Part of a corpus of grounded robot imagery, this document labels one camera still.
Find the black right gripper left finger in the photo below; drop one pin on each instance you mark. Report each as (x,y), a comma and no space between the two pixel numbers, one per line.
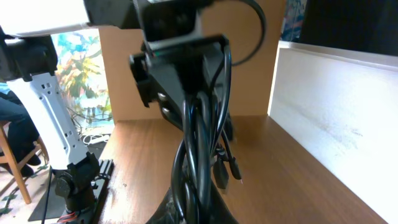
(171,210)

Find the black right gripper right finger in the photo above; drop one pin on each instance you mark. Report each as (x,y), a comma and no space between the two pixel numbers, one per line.
(219,213)

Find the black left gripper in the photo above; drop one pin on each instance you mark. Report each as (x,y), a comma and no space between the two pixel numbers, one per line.
(180,68)

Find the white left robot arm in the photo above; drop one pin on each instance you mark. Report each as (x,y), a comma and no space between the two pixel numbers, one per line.
(28,66)

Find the wooden chair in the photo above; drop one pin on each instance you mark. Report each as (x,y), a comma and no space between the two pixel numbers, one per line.
(9,158)

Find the seated person dark clothes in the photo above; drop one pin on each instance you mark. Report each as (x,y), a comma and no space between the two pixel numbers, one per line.
(22,132)

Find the colourful wall poster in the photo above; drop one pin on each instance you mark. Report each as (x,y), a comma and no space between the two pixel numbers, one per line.
(82,78)

